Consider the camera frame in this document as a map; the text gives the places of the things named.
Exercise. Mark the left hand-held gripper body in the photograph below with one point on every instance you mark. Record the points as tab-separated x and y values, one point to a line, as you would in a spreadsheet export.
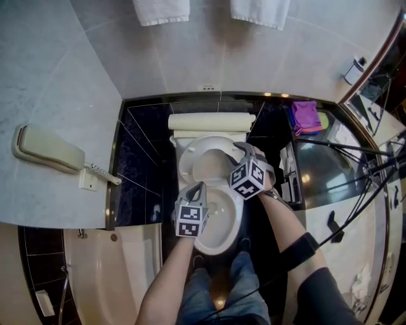
190	220

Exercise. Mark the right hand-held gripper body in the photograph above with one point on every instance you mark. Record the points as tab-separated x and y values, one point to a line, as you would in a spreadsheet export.
250	177

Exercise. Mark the person's left forearm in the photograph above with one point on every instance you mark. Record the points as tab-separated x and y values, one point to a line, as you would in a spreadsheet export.
168	279

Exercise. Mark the person's right forearm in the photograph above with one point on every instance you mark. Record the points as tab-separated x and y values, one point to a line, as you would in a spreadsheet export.
282	222

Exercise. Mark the white toilet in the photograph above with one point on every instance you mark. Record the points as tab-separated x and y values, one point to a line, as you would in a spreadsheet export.
222	228

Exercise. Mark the person's right hand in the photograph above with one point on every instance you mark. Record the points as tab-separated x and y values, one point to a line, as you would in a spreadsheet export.
258	151

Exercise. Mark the person's left shoe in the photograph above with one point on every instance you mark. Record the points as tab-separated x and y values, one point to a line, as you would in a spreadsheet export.
199	261

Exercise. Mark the person's shoe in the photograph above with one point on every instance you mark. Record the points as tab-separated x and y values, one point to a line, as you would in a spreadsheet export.
199	261
245	243

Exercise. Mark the blue cloth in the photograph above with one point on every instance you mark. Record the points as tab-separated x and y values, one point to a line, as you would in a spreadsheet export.
291	117

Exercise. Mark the person's right shoe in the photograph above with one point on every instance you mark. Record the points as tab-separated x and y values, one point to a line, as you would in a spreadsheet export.
245	243

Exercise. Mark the orange cloth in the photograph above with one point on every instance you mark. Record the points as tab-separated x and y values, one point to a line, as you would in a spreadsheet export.
309	130

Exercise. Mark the purple cloth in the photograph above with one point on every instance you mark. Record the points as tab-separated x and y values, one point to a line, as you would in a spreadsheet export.
305	114

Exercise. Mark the person's blue jeans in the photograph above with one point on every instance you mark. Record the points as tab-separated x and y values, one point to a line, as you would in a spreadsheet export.
244	285

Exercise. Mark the black armband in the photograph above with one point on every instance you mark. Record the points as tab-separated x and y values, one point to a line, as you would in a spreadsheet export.
299	252

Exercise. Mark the folded white towel on counter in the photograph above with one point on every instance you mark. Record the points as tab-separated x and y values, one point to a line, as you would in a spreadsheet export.
345	136

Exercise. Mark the black tripod light stand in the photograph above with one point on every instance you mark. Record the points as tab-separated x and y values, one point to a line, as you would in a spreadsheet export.
349	147

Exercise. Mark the white bathtub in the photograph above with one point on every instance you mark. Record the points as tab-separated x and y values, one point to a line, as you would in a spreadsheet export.
104	279

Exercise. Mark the chrome bathtub spout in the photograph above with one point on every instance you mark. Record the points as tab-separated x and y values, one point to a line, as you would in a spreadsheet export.
82	234

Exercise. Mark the chrome bathtub grab bar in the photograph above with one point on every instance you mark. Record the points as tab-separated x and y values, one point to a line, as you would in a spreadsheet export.
64	295

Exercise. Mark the crumpled white washcloth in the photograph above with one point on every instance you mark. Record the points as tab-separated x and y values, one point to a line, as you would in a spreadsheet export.
361	279

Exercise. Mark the white soap dish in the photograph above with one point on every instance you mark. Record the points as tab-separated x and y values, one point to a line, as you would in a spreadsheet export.
45	303

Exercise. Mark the chrome sink faucet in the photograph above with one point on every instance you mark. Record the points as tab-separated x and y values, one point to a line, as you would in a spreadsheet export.
361	304

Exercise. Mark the small white wall label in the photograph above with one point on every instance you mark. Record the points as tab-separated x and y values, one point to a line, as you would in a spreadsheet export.
207	87

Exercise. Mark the white telephone wall plate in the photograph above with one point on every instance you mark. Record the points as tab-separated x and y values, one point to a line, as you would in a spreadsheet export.
88	183

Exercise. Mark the white wall soap dispenser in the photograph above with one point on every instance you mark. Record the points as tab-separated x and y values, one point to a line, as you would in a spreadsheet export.
353	71

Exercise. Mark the beige wall telephone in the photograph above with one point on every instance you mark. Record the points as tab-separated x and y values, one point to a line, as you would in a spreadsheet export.
47	149

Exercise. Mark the framed wall mirror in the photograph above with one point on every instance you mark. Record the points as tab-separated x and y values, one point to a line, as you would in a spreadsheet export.
387	79

